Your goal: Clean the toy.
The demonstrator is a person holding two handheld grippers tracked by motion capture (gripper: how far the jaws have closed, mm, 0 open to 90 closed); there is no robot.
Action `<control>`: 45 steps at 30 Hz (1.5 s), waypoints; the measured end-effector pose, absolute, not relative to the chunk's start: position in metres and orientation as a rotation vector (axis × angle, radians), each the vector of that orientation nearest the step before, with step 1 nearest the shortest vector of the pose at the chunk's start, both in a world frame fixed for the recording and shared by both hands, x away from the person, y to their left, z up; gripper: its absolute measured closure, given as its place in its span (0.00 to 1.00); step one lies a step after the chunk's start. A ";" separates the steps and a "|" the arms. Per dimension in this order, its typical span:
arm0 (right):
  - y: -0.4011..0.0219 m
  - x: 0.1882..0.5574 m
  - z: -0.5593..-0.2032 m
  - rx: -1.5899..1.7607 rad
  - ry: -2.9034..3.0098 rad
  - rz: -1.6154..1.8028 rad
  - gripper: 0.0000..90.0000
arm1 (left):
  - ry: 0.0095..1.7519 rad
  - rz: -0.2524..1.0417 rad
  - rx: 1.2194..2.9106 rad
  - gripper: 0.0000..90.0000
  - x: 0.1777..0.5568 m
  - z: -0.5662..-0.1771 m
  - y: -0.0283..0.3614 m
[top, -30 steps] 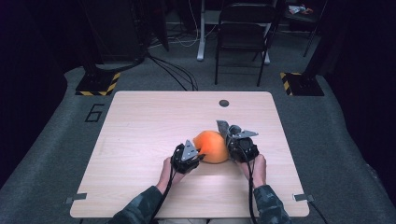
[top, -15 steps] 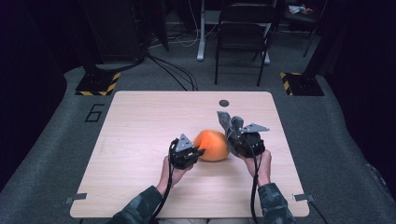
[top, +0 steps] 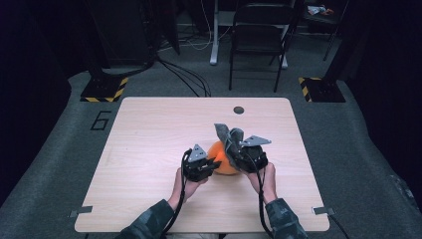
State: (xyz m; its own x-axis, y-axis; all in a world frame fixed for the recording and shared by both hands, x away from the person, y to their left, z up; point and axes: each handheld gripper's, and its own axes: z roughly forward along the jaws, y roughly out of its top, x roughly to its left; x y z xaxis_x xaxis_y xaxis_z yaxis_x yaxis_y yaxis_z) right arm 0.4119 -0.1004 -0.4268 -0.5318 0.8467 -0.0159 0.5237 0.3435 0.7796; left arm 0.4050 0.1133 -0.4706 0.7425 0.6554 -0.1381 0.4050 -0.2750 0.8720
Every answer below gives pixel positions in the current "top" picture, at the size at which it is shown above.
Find hand-held gripper cable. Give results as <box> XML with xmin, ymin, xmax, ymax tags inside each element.
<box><xmin>159</xmin><ymin>148</ymin><xmax>194</xmax><ymax>239</ymax></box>
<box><xmin>245</xmin><ymin>151</ymin><xmax>275</xmax><ymax>239</ymax></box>

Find right hand-held gripper cable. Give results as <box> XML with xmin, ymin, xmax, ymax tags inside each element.
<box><xmin>245</xmin><ymin>151</ymin><xmax>275</xmax><ymax>239</ymax></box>

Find black floor cables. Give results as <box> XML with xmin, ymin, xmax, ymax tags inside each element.
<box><xmin>154</xmin><ymin>54</ymin><xmax>213</xmax><ymax>99</ymax></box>

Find dark cabinet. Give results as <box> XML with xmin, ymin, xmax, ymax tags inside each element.
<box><xmin>87</xmin><ymin>0</ymin><xmax>157</xmax><ymax>68</ymax></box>

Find white cables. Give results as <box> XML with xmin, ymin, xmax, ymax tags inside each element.
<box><xmin>158</xmin><ymin>0</ymin><xmax>233</xmax><ymax>53</ymax></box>

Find thin black cable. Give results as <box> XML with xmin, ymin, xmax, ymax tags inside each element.
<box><xmin>327</xmin><ymin>214</ymin><xmax>350</xmax><ymax>239</ymax></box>

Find white desk leg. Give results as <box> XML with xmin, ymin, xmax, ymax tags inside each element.
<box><xmin>279</xmin><ymin>23</ymin><xmax>290</xmax><ymax>70</ymax></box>
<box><xmin>209</xmin><ymin>0</ymin><xmax>221</xmax><ymax>66</ymax></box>

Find grey tape strip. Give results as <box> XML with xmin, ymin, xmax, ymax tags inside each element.
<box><xmin>69</xmin><ymin>205</ymin><xmax>94</xmax><ymax>219</ymax></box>
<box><xmin>312</xmin><ymin>206</ymin><xmax>335</xmax><ymax>216</ymax></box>

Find orange plush toy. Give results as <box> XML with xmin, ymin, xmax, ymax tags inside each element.
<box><xmin>207</xmin><ymin>140</ymin><xmax>242</xmax><ymax>176</ymax></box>

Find person's right hand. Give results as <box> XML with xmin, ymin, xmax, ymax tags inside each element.
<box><xmin>246</xmin><ymin>161</ymin><xmax>278</xmax><ymax>204</ymax></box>

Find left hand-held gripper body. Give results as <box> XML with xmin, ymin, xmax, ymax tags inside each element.
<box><xmin>181</xmin><ymin>143</ymin><xmax>210</xmax><ymax>183</ymax></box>

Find black folding chair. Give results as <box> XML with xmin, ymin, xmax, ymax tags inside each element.
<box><xmin>228</xmin><ymin>2</ymin><xmax>297</xmax><ymax>94</ymax></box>

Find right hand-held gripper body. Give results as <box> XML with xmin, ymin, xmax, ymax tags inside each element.
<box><xmin>236</xmin><ymin>134</ymin><xmax>273</xmax><ymax>174</ymax></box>

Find small orange and white clutter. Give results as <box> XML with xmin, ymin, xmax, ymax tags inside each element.
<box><xmin>307</xmin><ymin>4</ymin><xmax>334</xmax><ymax>17</ymax></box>

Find left hand-held gripper cable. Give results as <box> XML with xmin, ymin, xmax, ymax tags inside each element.
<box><xmin>159</xmin><ymin>148</ymin><xmax>194</xmax><ymax>239</ymax></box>

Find person's left hand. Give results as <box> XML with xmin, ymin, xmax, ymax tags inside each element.
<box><xmin>166</xmin><ymin>167</ymin><xmax>209</xmax><ymax>211</ymax></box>

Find grey fluffy cloth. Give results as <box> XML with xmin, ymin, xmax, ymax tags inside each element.
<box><xmin>213</xmin><ymin>122</ymin><xmax>254</xmax><ymax>171</ymax></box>

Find black yellow-striped stand base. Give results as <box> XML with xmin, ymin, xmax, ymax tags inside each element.
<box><xmin>298</xmin><ymin>77</ymin><xmax>347</xmax><ymax>104</ymax></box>
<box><xmin>80</xmin><ymin>76</ymin><xmax>129</xmax><ymax>104</ymax></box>

